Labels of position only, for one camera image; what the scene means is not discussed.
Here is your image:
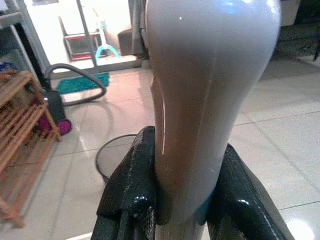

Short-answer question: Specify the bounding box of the grey hanging cloth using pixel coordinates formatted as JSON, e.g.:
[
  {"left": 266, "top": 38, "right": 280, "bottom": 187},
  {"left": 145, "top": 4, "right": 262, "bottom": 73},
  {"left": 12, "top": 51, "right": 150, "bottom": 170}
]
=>
[{"left": 130, "top": 0, "right": 151, "bottom": 61}]

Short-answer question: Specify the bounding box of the wooden slatted rack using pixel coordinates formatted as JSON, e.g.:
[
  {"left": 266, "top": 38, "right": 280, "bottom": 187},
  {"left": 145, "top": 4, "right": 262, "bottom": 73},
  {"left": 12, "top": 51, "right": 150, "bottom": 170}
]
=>
[{"left": 0, "top": 69, "right": 63, "bottom": 229}]

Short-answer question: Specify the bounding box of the brown cube stool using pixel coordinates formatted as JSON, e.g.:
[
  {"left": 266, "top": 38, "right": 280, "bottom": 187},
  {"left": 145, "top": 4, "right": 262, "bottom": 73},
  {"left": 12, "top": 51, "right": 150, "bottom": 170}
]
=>
[{"left": 117, "top": 27, "right": 134, "bottom": 57}]

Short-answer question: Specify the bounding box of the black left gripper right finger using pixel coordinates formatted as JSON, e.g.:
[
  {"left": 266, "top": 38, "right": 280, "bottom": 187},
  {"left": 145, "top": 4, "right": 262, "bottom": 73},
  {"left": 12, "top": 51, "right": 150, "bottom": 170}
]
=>
[{"left": 196, "top": 143, "right": 296, "bottom": 240}]

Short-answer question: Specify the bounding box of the purple slipper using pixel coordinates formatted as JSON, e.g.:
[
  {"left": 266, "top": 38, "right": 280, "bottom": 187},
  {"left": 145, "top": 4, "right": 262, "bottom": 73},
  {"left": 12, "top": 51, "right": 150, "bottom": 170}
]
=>
[{"left": 36, "top": 116, "right": 74, "bottom": 137}]

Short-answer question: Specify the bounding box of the teal and white stand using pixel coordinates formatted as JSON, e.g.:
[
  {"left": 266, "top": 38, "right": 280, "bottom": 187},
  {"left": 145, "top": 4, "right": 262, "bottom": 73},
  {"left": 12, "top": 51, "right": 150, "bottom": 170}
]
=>
[{"left": 93, "top": 8, "right": 123, "bottom": 61}]

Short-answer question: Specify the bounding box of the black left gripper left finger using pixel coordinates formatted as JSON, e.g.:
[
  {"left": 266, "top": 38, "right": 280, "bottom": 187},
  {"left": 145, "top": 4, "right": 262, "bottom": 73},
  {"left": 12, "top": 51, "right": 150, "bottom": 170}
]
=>
[{"left": 90, "top": 125, "right": 158, "bottom": 240}]

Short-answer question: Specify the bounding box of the broom with purple bristles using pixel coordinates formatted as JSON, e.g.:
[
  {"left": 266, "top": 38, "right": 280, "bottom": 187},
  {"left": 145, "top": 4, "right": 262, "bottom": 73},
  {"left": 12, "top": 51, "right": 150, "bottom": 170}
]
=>
[{"left": 144, "top": 0, "right": 283, "bottom": 240}]

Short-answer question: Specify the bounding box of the teal floor mat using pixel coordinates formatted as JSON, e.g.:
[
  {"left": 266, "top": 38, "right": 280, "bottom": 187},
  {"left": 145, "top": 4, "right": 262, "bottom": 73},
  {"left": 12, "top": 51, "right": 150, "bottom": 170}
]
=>
[{"left": 55, "top": 72, "right": 111, "bottom": 95}]

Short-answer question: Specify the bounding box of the black wire mesh bin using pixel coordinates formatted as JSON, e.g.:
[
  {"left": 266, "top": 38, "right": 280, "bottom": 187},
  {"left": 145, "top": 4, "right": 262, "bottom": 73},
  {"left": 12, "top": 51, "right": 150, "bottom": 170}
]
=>
[{"left": 95, "top": 134, "right": 139, "bottom": 184}]

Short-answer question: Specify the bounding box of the black vacuum cleaner with hose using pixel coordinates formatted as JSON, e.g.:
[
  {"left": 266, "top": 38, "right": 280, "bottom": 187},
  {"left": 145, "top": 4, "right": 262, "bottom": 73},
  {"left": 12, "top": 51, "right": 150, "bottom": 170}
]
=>
[{"left": 43, "top": 62, "right": 109, "bottom": 124}]

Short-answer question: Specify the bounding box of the red framed box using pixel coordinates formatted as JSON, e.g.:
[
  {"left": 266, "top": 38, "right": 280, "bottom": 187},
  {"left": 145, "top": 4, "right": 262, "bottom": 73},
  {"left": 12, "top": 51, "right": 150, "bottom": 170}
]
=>
[{"left": 63, "top": 33, "right": 101, "bottom": 62}]

